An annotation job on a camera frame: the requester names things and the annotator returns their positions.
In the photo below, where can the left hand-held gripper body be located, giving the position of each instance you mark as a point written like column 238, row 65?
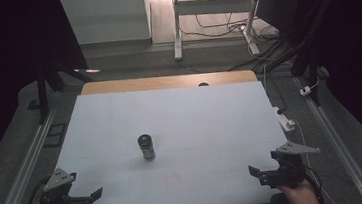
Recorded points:
column 61, row 200

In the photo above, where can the white cabinet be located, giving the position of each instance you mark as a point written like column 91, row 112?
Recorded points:
column 107, row 17

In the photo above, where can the white desk frame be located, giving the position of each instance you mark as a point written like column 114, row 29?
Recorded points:
column 213, row 6

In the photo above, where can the aluminium floor rail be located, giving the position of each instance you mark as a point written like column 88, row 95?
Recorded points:
column 24, row 167
column 337, row 147

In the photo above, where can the person's right hand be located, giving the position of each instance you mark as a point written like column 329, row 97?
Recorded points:
column 298, row 197

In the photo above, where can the white power strip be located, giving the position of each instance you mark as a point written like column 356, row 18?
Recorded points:
column 284, row 120

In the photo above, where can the wooden table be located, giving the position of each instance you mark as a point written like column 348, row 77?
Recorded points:
column 153, row 83

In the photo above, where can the black metal stand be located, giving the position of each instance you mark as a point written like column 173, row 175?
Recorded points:
column 43, row 91
column 308, row 53

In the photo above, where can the white table cover board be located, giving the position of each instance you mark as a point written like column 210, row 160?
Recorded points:
column 172, row 133

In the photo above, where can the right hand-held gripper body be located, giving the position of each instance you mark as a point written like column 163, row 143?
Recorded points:
column 286, row 172

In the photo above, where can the black curtain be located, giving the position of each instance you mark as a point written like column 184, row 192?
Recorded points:
column 4, row 65
column 358, row 48

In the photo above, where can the small white adapter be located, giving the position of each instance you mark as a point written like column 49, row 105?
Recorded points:
column 305, row 90

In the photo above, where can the black floor socket plate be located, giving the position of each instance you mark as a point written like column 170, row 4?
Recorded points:
column 55, row 135

